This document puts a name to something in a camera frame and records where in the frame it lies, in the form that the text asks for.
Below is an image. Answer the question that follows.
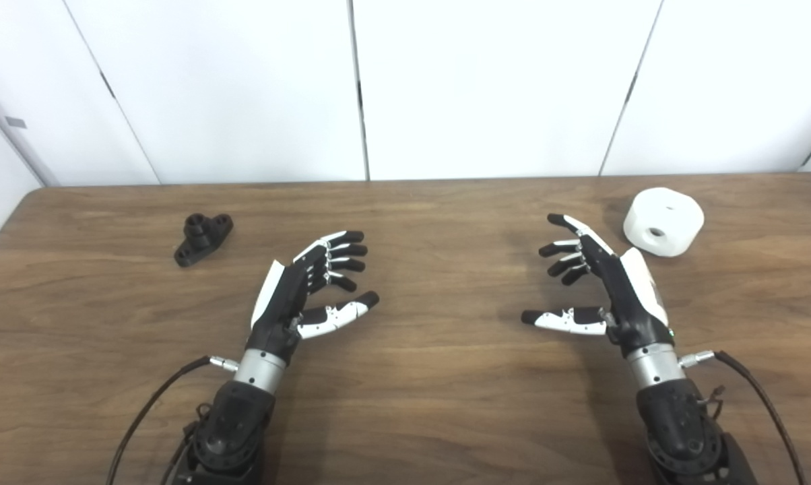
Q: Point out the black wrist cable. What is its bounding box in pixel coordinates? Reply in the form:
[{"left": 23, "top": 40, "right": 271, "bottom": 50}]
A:
[
  {"left": 678, "top": 350, "right": 808, "bottom": 485},
  {"left": 106, "top": 356, "right": 239, "bottom": 485}
]

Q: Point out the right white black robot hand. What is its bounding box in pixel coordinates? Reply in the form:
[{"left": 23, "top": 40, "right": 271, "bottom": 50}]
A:
[{"left": 521, "top": 214, "right": 676, "bottom": 358}]

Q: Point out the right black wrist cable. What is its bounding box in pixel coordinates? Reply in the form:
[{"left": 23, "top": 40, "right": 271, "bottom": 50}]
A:
[{"left": 678, "top": 350, "right": 808, "bottom": 485}]

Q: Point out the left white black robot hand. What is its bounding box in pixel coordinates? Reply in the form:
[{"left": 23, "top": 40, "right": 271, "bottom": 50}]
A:
[{"left": 246, "top": 230, "right": 381, "bottom": 364}]

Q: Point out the black flanged holder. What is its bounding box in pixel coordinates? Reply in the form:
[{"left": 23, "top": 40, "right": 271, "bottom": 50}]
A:
[{"left": 174, "top": 213, "right": 234, "bottom": 267}]

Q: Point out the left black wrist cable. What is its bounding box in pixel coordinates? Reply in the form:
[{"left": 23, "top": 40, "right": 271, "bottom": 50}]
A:
[{"left": 106, "top": 356, "right": 239, "bottom": 485}]

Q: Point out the round white plastic piece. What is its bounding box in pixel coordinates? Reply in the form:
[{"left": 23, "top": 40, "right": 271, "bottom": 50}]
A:
[{"left": 623, "top": 187, "right": 705, "bottom": 258}]

